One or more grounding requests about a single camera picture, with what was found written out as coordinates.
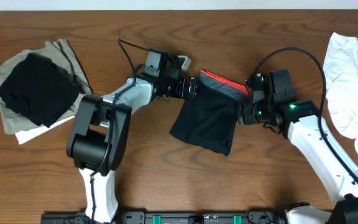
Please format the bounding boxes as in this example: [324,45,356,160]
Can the black leggings with red waistband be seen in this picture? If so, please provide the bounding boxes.
[170,70,248,156]

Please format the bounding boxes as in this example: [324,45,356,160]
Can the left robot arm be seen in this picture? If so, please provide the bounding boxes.
[67,77,198,223]

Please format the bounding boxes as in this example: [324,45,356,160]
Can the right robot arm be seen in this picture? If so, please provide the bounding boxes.
[237,95,358,223]

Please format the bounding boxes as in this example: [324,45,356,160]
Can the white garment on right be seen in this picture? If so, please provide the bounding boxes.
[323,32,358,154]

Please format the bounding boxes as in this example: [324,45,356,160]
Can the folded beige garment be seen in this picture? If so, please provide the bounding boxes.
[0,39,92,134]

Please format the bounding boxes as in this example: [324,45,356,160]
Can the folded black garment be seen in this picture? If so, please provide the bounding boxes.
[0,53,80,128]

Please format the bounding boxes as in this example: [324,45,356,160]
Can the folded white garment under pile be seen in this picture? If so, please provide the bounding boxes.
[0,98,76,144]

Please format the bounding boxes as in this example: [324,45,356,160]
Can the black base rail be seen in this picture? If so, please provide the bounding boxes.
[40,210,291,224]

